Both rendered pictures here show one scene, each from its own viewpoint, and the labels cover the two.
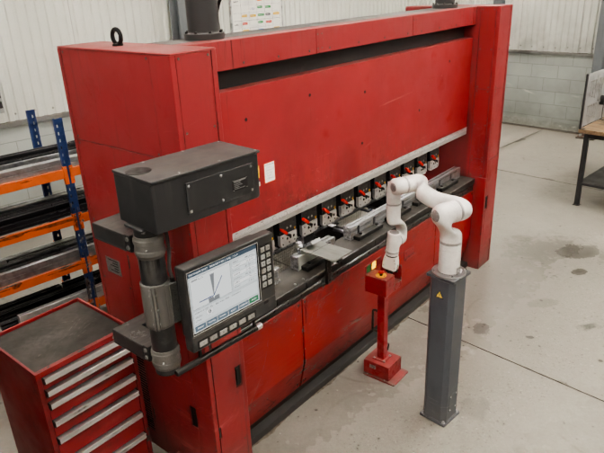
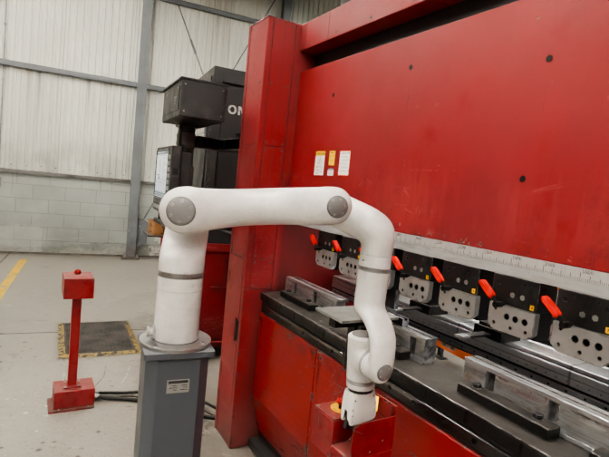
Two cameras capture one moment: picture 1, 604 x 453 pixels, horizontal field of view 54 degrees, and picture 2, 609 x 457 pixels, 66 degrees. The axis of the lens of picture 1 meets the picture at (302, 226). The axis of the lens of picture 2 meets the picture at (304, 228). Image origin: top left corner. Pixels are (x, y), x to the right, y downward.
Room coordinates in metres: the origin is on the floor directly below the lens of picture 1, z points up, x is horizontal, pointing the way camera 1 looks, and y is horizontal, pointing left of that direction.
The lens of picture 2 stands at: (3.65, -1.90, 1.45)
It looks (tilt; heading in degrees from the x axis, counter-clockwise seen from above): 5 degrees down; 109
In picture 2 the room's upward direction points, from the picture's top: 6 degrees clockwise
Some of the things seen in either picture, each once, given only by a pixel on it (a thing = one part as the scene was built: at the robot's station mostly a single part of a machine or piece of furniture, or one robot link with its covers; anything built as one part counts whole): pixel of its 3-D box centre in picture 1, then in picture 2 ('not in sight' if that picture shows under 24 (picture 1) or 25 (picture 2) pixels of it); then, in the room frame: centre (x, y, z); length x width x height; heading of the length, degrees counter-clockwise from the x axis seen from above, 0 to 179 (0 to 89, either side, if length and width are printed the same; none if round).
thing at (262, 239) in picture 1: (225, 286); (172, 180); (2.09, 0.32, 1.42); 0.45 x 0.12 x 0.36; 136
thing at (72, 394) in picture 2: not in sight; (74, 337); (1.50, 0.30, 0.41); 0.25 x 0.20 x 0.83; 49
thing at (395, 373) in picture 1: (386, 366); not in sight; (3.37, -0.54, 0.06); 0.25 x 0.20 x 0.12; 51
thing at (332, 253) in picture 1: (326, 251); (356, 313); (3.29, -0.14, 1.00); 0.26 x 0.18 x 0.01; 49
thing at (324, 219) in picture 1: (324, 210); (422, 276); (3.52, -0.15, 1.18); 0.15 x 0.09 x 0.17; 139
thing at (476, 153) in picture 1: (449, 139); not in sight; (5.23, -1.38, 1.15); 0.85 x 0.25 x 2.30; 49
